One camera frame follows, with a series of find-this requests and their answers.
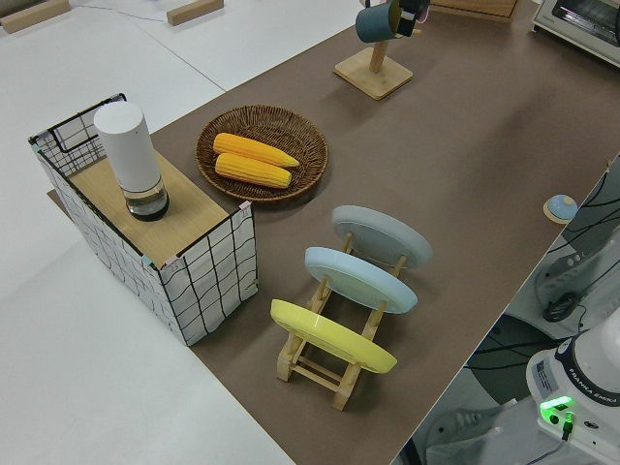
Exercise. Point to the gray plate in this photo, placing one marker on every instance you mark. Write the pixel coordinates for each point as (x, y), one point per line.
(382, 235)

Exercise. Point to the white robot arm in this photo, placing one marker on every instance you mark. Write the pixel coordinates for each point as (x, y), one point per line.
(581, 382)

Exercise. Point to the light blue plate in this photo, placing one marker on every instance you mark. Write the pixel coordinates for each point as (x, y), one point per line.
(361, 278)

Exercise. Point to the yellow plate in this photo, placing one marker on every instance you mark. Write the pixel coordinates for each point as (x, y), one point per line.
(334, 336)

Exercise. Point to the wooden plate rack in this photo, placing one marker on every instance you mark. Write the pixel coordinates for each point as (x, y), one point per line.
(317, 375)

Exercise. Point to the yellow corn cob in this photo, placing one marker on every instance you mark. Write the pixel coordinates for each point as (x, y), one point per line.
(252, 149)
(252, 172)

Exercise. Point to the brown wicker basket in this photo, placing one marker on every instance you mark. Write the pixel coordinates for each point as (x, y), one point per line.
(310, 145)

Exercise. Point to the wooden mug tree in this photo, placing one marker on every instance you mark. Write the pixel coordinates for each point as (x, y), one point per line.
(373, 75)

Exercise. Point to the brown table mat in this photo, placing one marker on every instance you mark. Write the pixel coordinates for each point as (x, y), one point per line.
(460, 145)

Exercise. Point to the dark blue mug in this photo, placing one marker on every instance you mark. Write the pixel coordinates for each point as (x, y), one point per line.
(375, 21)

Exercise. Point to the pink mug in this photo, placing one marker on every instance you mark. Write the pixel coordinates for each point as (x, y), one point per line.
(422, 13)

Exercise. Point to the wooden block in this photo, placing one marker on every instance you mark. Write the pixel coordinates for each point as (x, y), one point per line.
(34, 14)
(194, 10)

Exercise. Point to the flat wooden board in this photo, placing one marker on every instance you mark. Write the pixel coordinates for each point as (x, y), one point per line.
(52, 197)

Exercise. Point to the white toaster oven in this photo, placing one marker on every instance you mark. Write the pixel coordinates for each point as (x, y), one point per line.
(581, 24)

